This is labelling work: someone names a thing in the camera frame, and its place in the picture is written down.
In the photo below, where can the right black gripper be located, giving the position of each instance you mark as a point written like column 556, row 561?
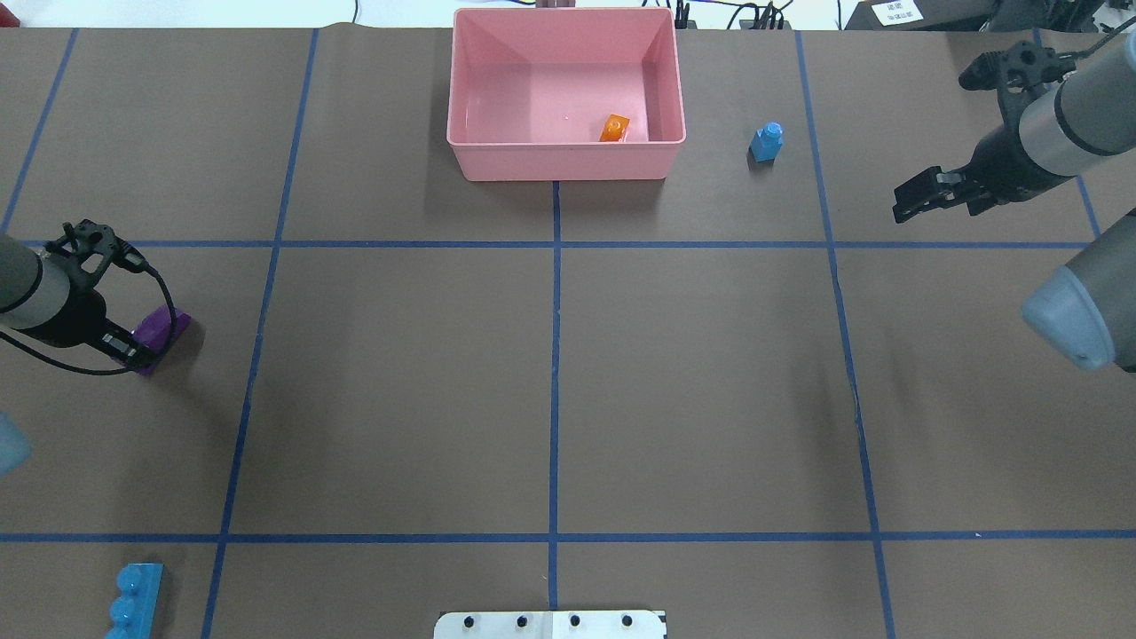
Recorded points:
column 999, row 160

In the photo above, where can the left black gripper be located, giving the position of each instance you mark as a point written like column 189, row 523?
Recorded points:
column 75, row 318

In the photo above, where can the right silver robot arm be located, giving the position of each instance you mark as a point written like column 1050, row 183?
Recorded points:
column 1061, row 114

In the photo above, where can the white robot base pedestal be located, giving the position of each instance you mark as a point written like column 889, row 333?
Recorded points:
column 552, row 624

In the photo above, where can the long blue toy block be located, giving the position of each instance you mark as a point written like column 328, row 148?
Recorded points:
column 133, row 613

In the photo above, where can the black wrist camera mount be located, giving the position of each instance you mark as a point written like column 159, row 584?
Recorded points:
column 86, row 250

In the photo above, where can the orange toy block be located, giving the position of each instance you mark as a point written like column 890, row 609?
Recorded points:
column 615, row 129

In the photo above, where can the purple toy block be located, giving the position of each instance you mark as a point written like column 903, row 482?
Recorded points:
column 155, row 332

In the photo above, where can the pink plastic box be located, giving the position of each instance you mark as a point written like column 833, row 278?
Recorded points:
column 531, row 88

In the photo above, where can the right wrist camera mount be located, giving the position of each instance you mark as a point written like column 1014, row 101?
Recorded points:
column 1019, row 75

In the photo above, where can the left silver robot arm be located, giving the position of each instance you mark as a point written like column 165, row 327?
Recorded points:
column 50, row 295

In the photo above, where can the small blue toy block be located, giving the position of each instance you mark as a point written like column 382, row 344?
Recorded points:
column 767, row 142

